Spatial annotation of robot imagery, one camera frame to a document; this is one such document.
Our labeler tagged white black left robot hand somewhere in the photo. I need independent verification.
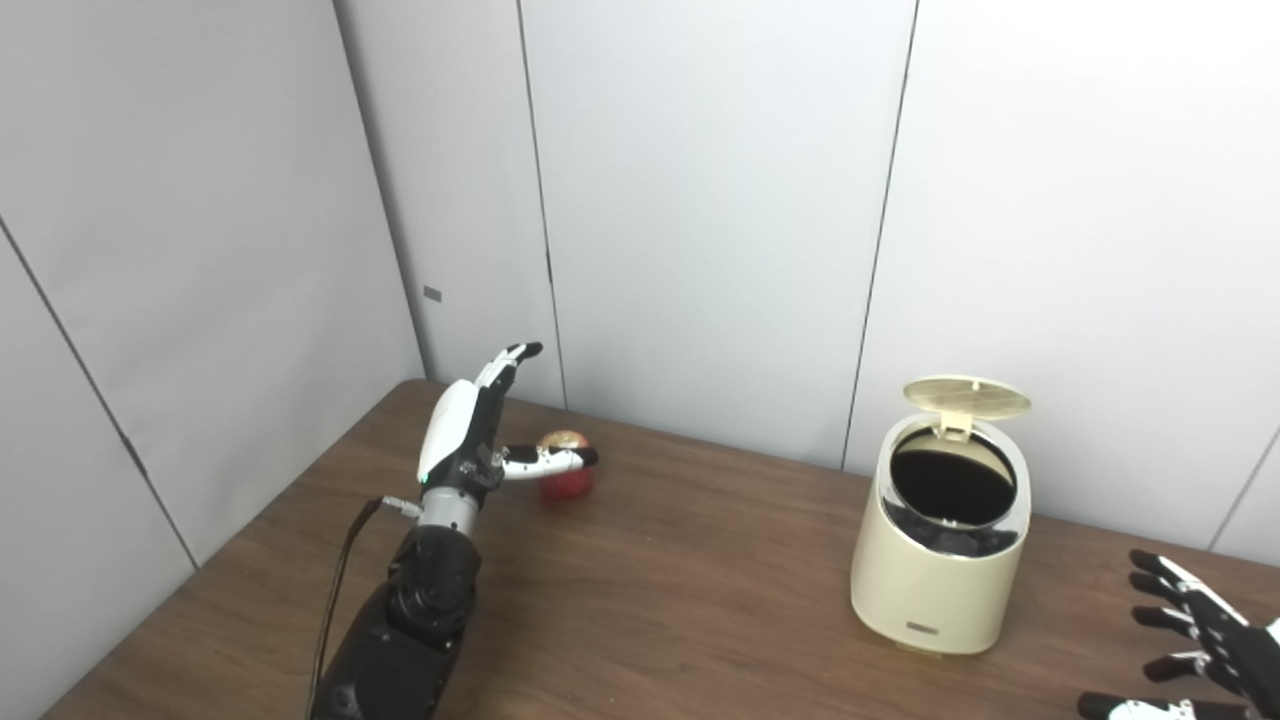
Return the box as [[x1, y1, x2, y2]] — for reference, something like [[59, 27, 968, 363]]
[[417, 342, 600, 501]]

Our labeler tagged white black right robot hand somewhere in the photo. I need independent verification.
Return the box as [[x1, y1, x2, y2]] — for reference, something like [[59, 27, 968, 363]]
[[1077, 548, 1280, 720]]

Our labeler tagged bitten red apple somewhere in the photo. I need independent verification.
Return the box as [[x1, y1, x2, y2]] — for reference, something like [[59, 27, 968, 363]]
[[536, 430, 595, 501]]

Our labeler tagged round cream bin lid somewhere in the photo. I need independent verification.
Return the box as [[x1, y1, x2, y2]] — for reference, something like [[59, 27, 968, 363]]
[[903, 375, 1032, 442]]

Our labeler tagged cream-colored bin body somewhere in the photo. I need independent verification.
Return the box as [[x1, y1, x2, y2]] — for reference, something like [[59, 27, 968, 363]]
[[850, 410, 1033, 656]]

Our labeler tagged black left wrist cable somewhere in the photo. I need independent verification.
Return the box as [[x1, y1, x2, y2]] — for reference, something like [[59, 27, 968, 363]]
[[305, 494, 423, 720]]

